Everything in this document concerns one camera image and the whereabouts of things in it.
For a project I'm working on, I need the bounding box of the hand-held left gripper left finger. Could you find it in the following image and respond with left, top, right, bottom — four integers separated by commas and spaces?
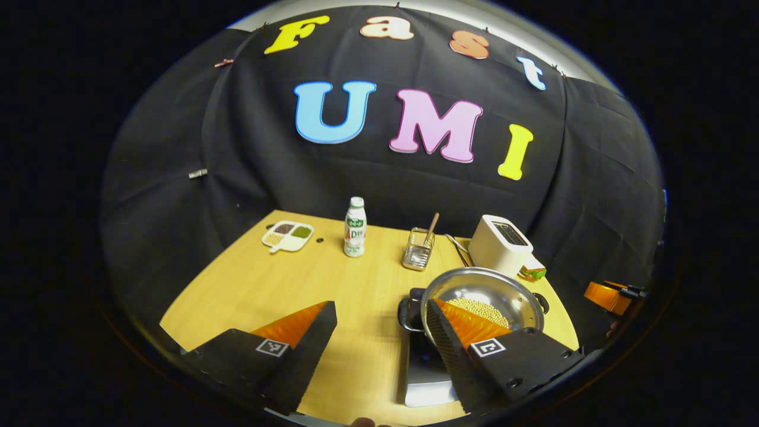
181, 300, 339, 417

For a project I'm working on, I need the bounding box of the white divided bean dish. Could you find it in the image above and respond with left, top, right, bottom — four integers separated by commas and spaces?
261, 221, 314, 254

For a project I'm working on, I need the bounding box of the black toaster cable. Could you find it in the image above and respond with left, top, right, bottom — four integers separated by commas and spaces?
445, 234, 473, 267

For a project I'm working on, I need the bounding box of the black induction cooktop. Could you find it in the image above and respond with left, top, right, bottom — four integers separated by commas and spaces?
404, 288, 475, 408

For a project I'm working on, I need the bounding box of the black backdrop cloth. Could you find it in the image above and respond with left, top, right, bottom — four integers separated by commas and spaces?
101, 6, 666, 356

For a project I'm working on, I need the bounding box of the white drink bottle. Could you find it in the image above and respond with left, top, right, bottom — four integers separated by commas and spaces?
344, 196, 367, 258

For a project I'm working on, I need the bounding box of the sandwich with lettuce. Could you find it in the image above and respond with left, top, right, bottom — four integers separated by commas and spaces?
519, 255, 547, 282

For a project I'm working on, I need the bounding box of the clear utensil holder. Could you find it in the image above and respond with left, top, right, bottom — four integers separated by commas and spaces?
403, 227, 435, 272

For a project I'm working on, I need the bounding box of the white toaster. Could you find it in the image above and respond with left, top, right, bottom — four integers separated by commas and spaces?
468, 214, 534, 278

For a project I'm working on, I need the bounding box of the steel pot with black handles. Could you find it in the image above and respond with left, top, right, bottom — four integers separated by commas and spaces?
397, 267, 550, 348

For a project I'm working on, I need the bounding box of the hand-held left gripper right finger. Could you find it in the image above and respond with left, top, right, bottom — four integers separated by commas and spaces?
426, 298, 588, 416

